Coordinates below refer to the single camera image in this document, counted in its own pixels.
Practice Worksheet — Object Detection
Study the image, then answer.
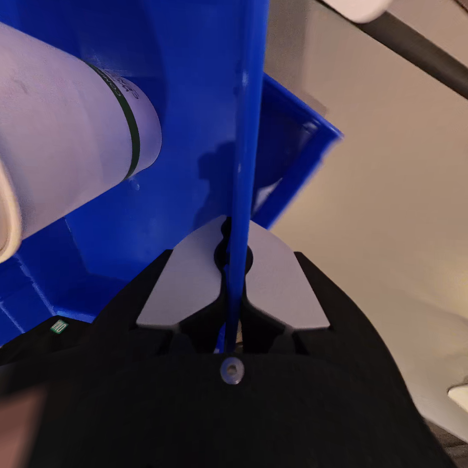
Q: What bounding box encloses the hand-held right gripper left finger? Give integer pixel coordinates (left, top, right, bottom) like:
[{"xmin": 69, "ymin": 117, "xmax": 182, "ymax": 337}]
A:
[{"xmin": 136, "ymin": 216, "xmax": 229, "ymax": 331}]

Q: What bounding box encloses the person's left forearm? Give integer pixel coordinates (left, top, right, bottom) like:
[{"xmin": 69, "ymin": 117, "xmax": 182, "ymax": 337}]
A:
[{"xmin": 0, "ymin": 388, "xmax": 48, "ymax": 468}]

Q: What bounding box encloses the blue plastic bin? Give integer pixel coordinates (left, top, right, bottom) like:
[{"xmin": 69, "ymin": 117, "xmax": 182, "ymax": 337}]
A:
[
  {"xmin": 252, "ymin": 73, "xmax": 344, "ymax": 229},
  {"xmin": 0, "ymin": 0, "xmax": 271, "ymax": 354}
]

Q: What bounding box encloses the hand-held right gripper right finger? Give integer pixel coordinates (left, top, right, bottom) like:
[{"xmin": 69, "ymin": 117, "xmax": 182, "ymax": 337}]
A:
[{"xmin": 243, "ymin": 221, "xmax": 331, "ymax": 331}]

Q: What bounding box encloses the white paper cup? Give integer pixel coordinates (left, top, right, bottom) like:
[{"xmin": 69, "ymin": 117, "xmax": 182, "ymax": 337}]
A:
[{"xmin": 0, "ymin": 22, "xmax": 163, "ymax": 264}]

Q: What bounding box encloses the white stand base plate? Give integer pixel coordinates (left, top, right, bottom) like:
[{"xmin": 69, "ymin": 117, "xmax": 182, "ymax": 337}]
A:
[{"xmin": 325, "ymin": 0, "xmax": 392, "ymax": 24}]

